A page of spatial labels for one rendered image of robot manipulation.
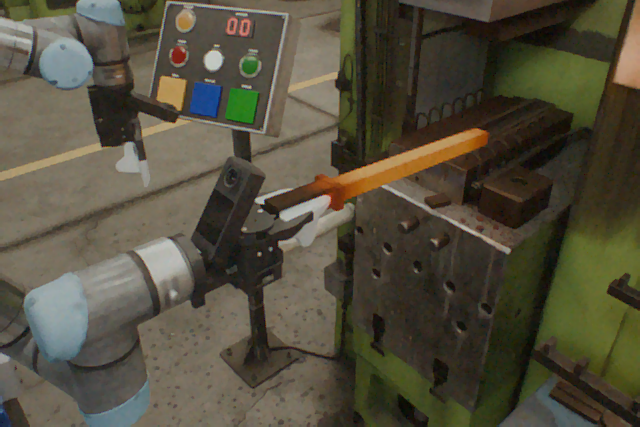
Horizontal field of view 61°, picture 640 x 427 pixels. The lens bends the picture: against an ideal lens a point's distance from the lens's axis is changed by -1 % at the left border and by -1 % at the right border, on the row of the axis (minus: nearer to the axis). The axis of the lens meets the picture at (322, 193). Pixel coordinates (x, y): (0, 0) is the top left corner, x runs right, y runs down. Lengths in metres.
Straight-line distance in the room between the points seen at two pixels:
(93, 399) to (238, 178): 0.27
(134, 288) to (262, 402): 1.37
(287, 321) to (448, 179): 1.18
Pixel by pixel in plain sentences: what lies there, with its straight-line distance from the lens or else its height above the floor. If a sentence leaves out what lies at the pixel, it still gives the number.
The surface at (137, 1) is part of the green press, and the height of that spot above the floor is 0.34.
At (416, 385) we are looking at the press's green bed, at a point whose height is 0.42.
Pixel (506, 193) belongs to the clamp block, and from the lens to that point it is 1.05.
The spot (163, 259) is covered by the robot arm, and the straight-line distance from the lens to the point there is 0.59.
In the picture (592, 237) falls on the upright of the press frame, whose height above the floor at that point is 0.88.
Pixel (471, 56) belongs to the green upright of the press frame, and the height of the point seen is 1.08.
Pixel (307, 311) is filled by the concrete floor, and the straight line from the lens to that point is 2.18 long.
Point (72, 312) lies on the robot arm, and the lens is 0.56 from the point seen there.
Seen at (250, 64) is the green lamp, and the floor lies 1.09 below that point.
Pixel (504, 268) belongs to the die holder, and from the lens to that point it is 1.05.
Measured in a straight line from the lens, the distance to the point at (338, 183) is 0.71.
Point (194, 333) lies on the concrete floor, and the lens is 2.15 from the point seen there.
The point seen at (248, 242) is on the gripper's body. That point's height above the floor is 1.13.
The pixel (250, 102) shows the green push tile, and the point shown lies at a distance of 1.29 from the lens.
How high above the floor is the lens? 1.50
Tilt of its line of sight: 31 degrees down
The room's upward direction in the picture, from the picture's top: straight up
